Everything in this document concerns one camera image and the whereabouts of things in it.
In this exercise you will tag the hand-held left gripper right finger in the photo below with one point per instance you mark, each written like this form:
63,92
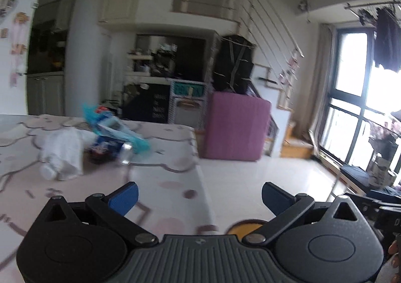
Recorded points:
275,197

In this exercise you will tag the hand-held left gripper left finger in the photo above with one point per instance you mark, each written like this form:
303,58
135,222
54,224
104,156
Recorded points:
123,199

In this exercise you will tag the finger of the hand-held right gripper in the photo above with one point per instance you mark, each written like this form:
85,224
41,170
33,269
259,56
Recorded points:
376,201

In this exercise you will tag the yellow trash bin dark rim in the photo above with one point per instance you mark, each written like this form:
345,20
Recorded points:
247,226

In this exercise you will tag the teal white plastic bag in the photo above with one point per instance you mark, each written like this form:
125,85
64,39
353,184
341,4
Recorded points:
109,126

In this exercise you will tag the person's right hand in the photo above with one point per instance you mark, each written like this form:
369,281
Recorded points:
395,258

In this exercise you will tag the white cartoon tote bag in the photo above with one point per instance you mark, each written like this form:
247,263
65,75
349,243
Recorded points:
382,170

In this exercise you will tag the chair with blue cushion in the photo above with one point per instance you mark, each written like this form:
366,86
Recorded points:
357,175

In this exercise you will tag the wooden staircase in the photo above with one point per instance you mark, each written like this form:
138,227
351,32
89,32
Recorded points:
297,148

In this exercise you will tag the dark blue snack packet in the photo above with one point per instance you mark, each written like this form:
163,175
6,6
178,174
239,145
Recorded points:
103,146

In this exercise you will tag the white crumpled cloth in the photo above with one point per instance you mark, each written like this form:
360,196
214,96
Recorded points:
65,151

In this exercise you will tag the pink folded mattress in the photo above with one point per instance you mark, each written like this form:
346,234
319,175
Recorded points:
235,126

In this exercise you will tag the black chalkboard sign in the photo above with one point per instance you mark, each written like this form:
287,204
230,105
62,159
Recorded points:
156,104

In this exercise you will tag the white perforated metal cabinet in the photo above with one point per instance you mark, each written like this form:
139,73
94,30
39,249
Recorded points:
188,113

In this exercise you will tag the large dark-framed window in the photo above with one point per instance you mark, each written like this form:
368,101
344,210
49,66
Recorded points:
351,82

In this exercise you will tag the beige curtain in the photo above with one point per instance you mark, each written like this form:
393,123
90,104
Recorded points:
321,82

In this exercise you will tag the teal sign plate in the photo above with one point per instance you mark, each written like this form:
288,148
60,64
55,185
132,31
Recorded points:
188,89

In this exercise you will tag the pink hooks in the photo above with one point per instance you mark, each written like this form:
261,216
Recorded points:
289,70

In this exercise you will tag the white shelf rack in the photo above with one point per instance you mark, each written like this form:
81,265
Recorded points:
139,63

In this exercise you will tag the black wrapped luggage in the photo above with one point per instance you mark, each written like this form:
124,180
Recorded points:
231,66

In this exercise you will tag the hanging dark garment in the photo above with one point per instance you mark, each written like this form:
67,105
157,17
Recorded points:
388,41

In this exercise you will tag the ceiling drying rack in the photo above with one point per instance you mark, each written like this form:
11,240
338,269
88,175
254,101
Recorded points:
366,8

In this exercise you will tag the pink hanging wall organiser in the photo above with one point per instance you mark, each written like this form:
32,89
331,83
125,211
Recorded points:
18,45

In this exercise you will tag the cream wall cabinet door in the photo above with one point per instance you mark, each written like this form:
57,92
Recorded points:
120,4

